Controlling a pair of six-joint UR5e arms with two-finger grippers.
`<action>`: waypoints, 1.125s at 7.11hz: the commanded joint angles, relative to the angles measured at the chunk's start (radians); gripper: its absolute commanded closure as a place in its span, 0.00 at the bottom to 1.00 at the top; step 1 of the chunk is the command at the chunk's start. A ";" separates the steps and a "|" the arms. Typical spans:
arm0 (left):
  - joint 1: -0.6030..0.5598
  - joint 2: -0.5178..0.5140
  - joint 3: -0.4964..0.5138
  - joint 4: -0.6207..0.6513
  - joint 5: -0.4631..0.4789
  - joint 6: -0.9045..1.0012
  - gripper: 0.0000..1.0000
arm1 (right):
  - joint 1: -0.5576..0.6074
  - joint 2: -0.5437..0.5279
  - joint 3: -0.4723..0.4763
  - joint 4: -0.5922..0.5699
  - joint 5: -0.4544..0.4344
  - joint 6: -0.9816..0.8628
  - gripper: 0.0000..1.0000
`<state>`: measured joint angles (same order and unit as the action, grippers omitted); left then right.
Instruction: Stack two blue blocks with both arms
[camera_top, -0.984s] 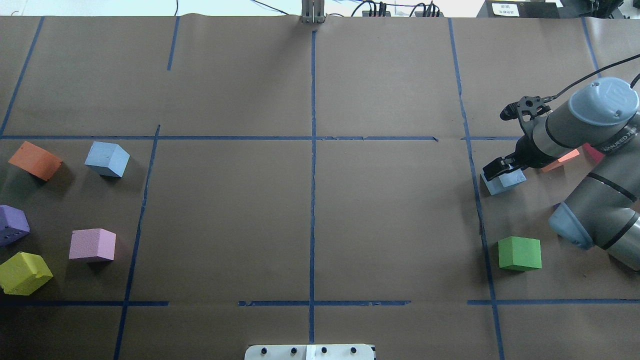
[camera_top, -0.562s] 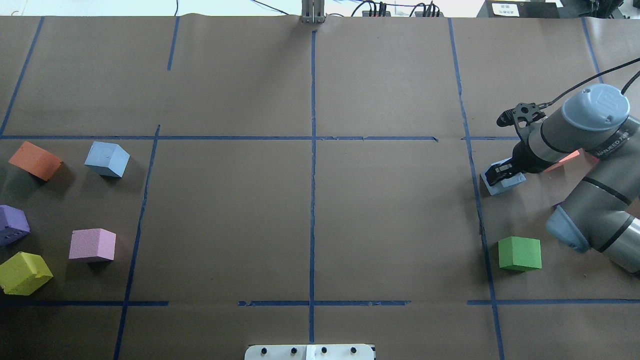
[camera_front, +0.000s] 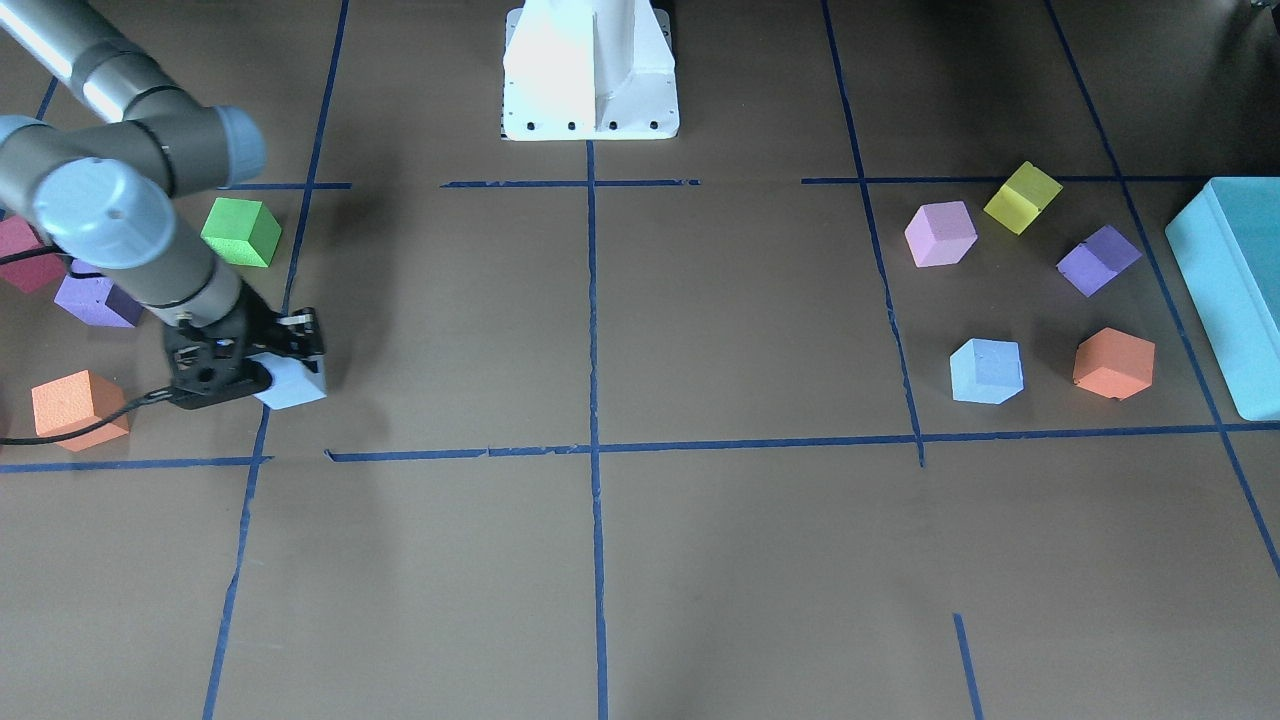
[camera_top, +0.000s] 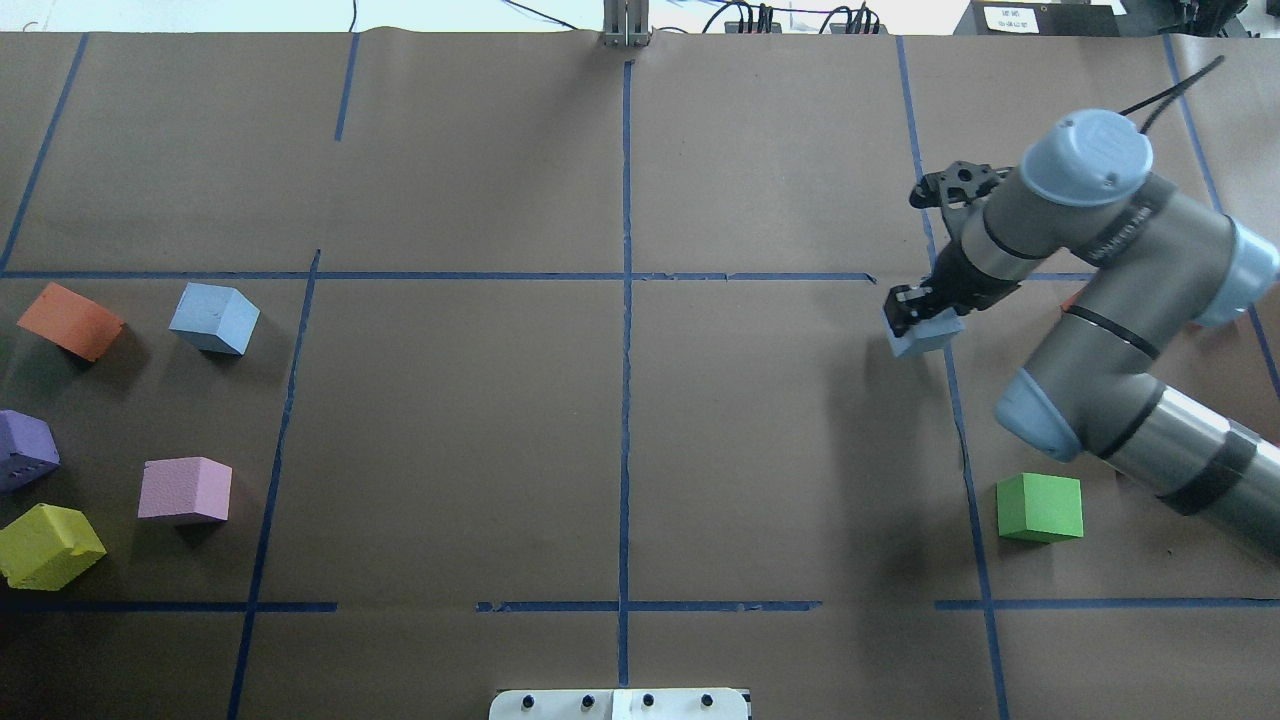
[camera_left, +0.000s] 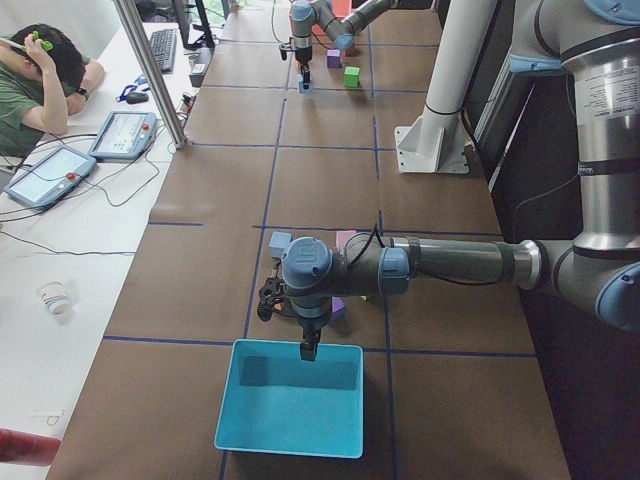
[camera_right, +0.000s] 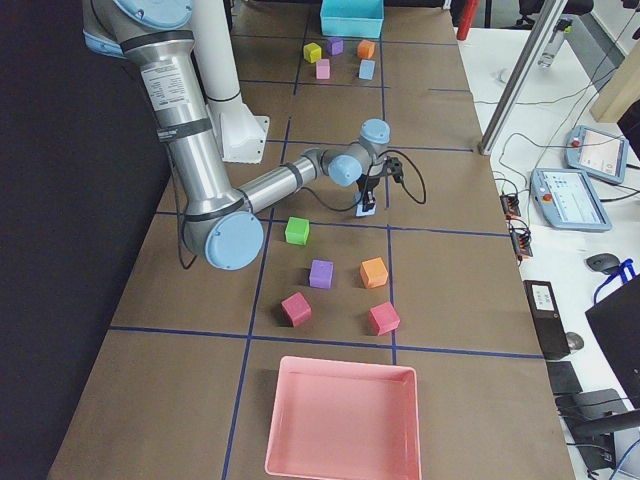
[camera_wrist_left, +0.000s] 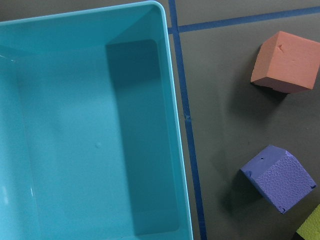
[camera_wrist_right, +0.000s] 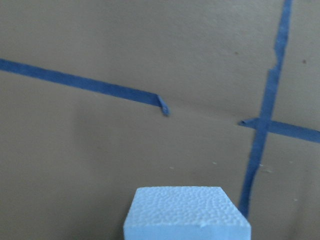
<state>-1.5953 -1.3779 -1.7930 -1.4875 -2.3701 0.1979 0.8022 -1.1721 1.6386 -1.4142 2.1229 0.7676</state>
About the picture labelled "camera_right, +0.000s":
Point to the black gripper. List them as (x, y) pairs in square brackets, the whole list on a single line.
[(366, 186)]

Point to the light blue block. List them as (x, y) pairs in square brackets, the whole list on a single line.
[(363, 212), (366, 69)]

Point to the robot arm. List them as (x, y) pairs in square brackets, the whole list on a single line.
[(186, 62)]

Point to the orange foam block right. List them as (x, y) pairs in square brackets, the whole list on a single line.
[(373, 273)]

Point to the orange foam block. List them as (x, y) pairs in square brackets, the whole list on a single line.
[(373, 273), (366, 49)]

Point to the green foam block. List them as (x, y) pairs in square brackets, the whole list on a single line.
[(297, 231)]

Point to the purple foam block right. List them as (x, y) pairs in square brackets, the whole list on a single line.
[(321, 274)]

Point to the purple foam block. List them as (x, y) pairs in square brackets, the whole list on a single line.
[(321, 274), (335, 46)]

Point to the red foam block far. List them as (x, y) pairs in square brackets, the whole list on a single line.
[(383, 318)]

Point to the red foam block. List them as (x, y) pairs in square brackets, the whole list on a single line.
[(296, 309), (383, 318)]

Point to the red foam block near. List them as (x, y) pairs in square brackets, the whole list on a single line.
[(296, 309)]

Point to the pink foam block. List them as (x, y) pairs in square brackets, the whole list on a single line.
[(323, 69)]

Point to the orange foam block left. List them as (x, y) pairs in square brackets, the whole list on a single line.
[(366, 49)]

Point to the yellow foam block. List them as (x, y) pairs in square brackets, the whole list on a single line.
[(312, 52)]

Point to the purple foam block left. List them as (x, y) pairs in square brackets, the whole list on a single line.
[(335, 46)]

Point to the turquoise plastic bin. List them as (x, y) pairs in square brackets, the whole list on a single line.
[(352, 18)]

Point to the teach pendant near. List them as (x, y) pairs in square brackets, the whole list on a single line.
[(568, 201)]

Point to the teach pendant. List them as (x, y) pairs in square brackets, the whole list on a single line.
[(568, 201), (600, 154)]

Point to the red fire extinguisher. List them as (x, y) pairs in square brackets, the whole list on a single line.
[(466, 19)]

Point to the pink plastic tray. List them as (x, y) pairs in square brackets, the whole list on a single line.
[(344, 420)]

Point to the black box with label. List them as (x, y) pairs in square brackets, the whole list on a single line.
[(546, 319)]

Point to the plastic water bottle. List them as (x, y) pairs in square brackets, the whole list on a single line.
[(556, 40)]

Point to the teach pendant far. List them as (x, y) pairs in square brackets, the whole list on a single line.
[(600, 154)]

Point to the black computer mouse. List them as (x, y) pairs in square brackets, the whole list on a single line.
[(605, 263)]

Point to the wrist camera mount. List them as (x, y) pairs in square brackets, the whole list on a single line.
[(394, 169)]

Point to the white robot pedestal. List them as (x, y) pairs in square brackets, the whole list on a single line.
[(240, 135)]

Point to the aluminium frame post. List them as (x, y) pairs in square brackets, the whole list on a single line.
[(537, 39)]

